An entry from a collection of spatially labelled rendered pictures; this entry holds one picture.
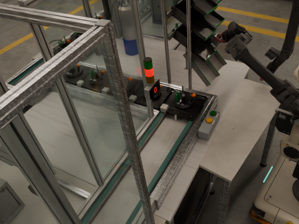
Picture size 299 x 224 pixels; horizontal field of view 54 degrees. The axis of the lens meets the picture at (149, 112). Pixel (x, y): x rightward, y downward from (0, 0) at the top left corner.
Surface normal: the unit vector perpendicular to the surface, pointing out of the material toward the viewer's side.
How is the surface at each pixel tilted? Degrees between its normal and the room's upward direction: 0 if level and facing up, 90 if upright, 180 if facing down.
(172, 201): 0
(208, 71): 45
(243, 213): 0
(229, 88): 0
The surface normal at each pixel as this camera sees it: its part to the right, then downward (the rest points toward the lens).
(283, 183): -0.11, -0.73
